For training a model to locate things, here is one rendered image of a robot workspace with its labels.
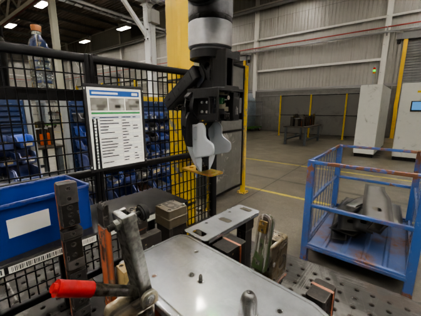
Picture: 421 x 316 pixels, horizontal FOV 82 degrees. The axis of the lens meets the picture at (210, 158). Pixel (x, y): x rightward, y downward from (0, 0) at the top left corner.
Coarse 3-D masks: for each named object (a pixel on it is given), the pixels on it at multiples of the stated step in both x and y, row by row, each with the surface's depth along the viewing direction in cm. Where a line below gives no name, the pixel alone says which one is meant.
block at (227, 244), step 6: (222, 240) 73; (228, 240) 73; (234, 240) 73; (240, 240) 73; (216, 246) 70; (222, 246) 70; (228, 246) 70; (234, 246) 70; (240, 246) 70; (222, 252) 68; (228, 252) 67; (234, 252) 69; (240, 252) 71; (234, 258) 70; (240, 258) 71
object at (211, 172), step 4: (184, 168) 49; (188, 168) 49; (192, 168) 49; (196, 168) 47; (204, 168) 47; (196, 172) 46; (200, 172) 45; (204, 172) 45; (208, 172) 45; (212, 172) 46; (216, 172) 45; (220, 172) 45; (208, 176) 44; (212, 176) 44
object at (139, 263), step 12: (144, 204) 39; (120, 216) 36; (132, 216) 36; (144, 216) 39; (108, 228) 35; (120, 228) 36; (132, 228) 37; (120, 240) 38; (132, 240) 37; (132, 252) 37; (132, 264) 38; (144, 264) 39; (132, 276) 40; (144, 276) 39; (144, 288) 40
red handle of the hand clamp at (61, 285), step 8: (56, 280) 32; (64, 280) 32; (72, 280) 33; (80, 280) 34; (56, 288) 31; (64, 288) 31; (72, 288) 32; (80, 288) 33; (88, 288) 34; (96, 288) 35; (104, 288) 36; (112, 288) 37; (120, 288) 38; (128, 288) 39; (136, 288) 40; (56, 296) 31; (64, 296) 31; (72, 296) 32; (80, 296) 33; (88, 296) 34; (96, 296) 35; (104, 296) 36; (112, 296) 37; (120, 296) 38; (128, 296) 39; (136, 296) 40
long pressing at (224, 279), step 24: (168, 240) 69; (192, 240) 69; (168, 264) 59; (192, 264) 59; (216, 264) 59; (240, 264) 59; (168, 288) 51; (192, 288) 51; (216, 288) 51; (240, 288) 51; (264, 288) 51; (168, 312) 44; (192, 312) 45; (216, 312) 45; (264, 312) 45; (288, 312) 45; (312, 312) 45
